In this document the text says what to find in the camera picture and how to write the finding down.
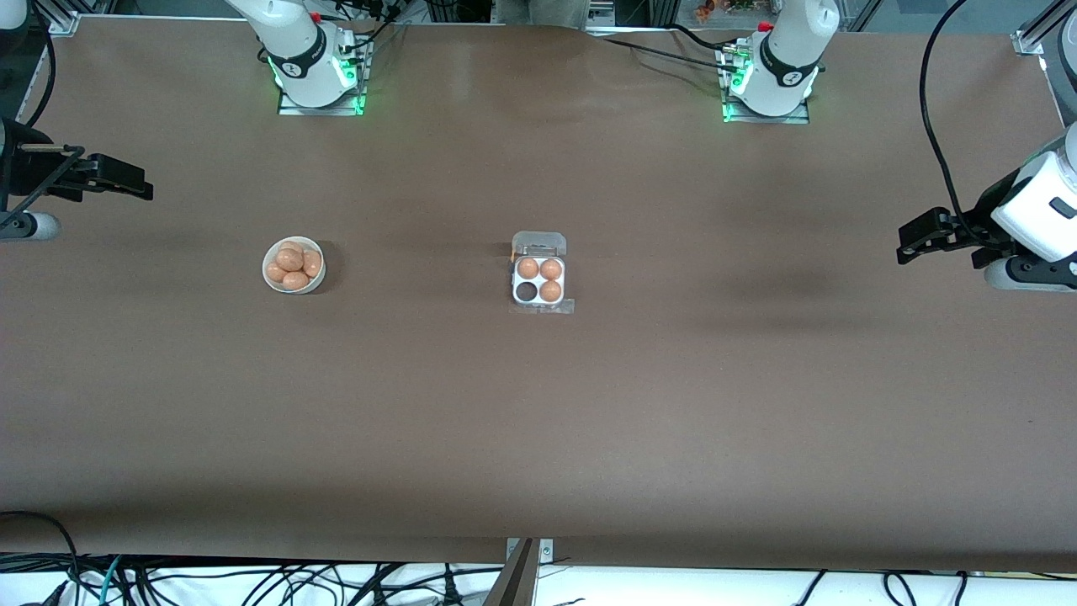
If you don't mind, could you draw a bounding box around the aluminium frame profile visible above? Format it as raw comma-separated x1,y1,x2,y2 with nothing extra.
32,0,82,37
1012,0,1077,58

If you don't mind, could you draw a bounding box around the dark camera mount post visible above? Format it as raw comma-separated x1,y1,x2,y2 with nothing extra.
483,539,539,606

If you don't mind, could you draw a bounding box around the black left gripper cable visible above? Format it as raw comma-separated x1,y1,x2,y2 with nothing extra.
920,0,989,247

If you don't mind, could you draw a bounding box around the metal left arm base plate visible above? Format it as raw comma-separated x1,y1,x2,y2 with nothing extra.
722,44,811,125

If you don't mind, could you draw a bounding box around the long black table cable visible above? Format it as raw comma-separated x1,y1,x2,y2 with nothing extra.
601,35,743,73

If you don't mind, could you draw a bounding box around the black looped cable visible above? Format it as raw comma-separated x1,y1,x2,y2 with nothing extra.
0,510,82,606

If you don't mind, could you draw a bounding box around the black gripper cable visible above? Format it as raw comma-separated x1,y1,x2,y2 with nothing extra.
920,0,989,247
0,8,87,232

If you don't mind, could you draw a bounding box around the silver mount bracket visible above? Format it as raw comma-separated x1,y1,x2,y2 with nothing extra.
507,538,554,566

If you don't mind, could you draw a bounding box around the black base cable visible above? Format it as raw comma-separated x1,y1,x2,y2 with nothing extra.
332,0,410,53

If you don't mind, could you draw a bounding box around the clear plastic egg box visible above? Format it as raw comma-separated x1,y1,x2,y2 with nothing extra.
509,231,576,317

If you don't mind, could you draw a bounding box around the teal cable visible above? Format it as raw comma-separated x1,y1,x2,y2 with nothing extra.
98,555,126,606

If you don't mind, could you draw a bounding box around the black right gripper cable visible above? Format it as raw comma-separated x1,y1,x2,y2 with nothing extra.
0,8,87,232

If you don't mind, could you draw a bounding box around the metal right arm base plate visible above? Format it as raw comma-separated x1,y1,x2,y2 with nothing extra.
278,38,369,117

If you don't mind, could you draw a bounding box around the white round bowl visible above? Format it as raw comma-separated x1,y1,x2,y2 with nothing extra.
262,237,326,295

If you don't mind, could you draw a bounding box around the short black table cable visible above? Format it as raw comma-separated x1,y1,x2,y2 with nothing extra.
669,24,735,53

